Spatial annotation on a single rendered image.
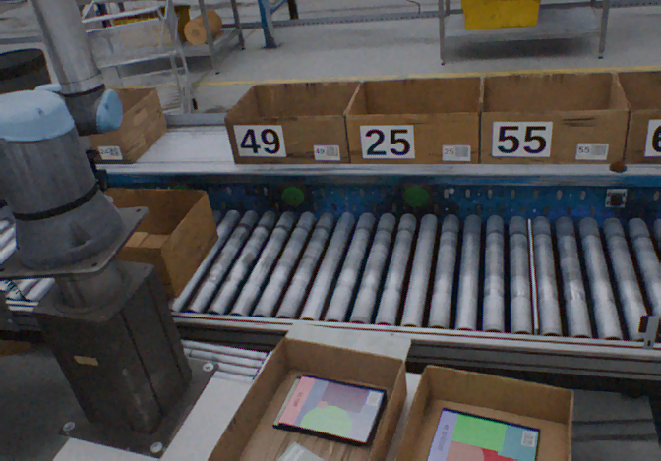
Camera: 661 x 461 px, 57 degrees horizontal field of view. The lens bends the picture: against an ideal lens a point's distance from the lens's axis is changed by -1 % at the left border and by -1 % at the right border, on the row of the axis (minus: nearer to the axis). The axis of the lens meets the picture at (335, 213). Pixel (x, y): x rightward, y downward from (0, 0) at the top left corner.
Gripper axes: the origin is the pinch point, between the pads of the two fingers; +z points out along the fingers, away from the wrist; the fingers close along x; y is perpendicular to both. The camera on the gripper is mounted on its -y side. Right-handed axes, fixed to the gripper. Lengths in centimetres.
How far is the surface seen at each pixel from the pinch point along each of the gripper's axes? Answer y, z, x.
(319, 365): 66, 22, -22
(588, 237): 128, 20, 36
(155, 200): 2.4, 7.1, 28.6
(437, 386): 93, 22, -26
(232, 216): 20, 19, 42
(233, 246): 26.8, 21.1, 26.2
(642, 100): 147, -6, 79
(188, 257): 20.4, 15.9, 10.5
